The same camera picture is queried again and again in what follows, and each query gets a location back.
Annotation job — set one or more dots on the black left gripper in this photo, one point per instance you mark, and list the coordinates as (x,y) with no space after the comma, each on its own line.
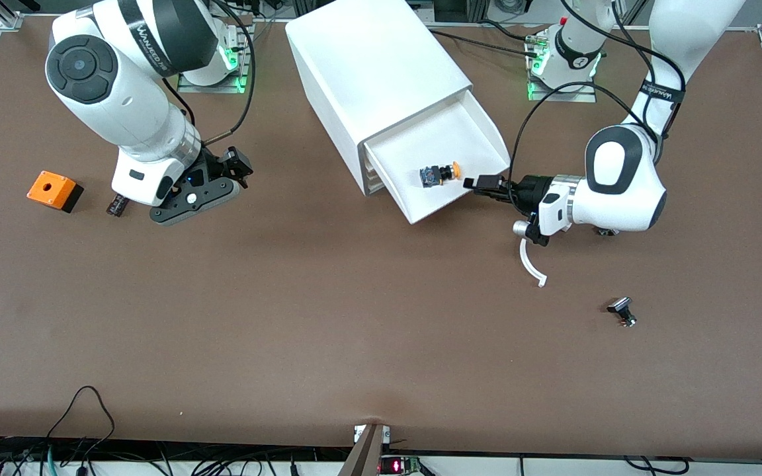
(534,188)

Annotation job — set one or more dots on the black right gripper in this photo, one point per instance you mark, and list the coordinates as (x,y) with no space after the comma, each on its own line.
(211,168)

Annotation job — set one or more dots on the orange mushroom push button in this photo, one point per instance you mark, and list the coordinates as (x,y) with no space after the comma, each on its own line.
(440,174)

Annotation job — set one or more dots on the white plastic tray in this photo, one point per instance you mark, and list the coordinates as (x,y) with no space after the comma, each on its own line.
(434,139)

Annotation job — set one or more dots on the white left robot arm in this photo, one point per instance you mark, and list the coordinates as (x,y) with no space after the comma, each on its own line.
(619,178)

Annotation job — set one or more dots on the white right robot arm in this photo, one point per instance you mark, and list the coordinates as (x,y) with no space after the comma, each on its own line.
(123,99)

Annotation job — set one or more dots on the black cylindrical capacitor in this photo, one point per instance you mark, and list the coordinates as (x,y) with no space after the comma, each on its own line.
(115,208)

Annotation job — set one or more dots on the device with red display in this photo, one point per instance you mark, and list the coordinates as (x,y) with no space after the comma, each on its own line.
(395,466)

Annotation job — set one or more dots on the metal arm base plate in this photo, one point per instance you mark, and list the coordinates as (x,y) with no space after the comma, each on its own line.
(212,88)
(566,96)

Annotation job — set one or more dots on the small silver metal switch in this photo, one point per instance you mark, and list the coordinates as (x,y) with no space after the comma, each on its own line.
(606,231)

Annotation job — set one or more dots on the orange button enclosure box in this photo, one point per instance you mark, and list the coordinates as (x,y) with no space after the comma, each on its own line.
(50,186)

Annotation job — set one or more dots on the small white bracket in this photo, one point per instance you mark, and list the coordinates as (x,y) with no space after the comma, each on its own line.
(357,433)

